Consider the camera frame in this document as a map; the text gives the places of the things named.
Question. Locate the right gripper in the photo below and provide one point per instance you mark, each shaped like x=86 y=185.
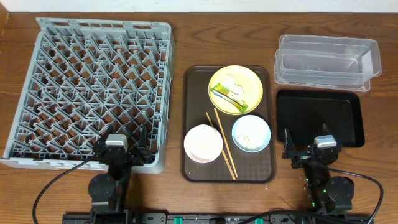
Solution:
x=302 y=157

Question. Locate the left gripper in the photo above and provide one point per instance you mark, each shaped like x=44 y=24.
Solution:
x=132 y=156

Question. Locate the light blue bowl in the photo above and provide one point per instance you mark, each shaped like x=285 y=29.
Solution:
x=251 y=133

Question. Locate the white cup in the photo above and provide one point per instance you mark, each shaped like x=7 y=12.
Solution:
x=203 y=136

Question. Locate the yellow plate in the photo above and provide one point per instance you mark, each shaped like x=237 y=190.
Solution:
x=248 y=79

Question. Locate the white tissue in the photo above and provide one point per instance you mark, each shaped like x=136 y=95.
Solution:
x=235 y=89

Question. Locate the green snack wrapper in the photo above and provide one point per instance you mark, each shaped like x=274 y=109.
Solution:
x=230 y=96

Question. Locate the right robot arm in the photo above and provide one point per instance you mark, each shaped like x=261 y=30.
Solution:
x=329 y=195

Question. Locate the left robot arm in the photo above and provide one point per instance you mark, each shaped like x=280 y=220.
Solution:
x=108 y=191

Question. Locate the grey dishwasher rack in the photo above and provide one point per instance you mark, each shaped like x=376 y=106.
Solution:
x=86 y=75

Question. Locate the black tray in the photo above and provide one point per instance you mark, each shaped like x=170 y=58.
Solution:
x=304 y=113

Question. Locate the pink bowl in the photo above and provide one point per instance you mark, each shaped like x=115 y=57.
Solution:
x=202 y=155

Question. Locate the brown serving tray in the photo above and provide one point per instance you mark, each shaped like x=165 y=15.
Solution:
x=252 y=167

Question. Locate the wooden chopstick left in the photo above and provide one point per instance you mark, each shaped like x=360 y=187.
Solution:
x=222 y=151

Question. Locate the wooden chopstick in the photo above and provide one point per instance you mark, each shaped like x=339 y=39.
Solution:
x=222 y=151
x=230 y=158

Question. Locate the clear plastic bin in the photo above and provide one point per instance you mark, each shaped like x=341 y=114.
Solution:
x=336 y=63

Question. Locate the wooden chopstick right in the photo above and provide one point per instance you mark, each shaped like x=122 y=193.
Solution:
x=230 y=158

